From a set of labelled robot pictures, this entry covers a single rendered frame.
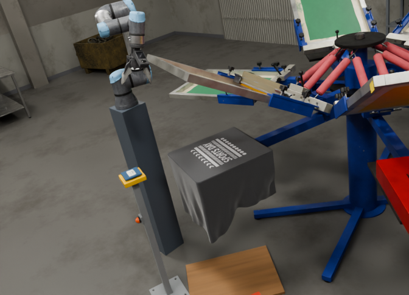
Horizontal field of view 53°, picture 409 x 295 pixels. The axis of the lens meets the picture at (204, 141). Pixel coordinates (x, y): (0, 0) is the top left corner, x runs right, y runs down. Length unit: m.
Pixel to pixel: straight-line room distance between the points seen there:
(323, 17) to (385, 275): 2.09
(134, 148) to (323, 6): 2.06
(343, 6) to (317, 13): 0.22
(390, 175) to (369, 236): 1.43
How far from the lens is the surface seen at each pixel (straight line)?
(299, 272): 2.96
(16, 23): 8.73
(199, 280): 2.99
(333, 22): 3.72
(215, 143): 2.55
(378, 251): 3.11
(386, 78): 1.57
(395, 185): 1.77
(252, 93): 2.09
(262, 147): 2.42
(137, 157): 2.81
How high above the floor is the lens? 2.11
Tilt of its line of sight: 27 degrees down
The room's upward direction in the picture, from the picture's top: 12 degrees counter-clockwise
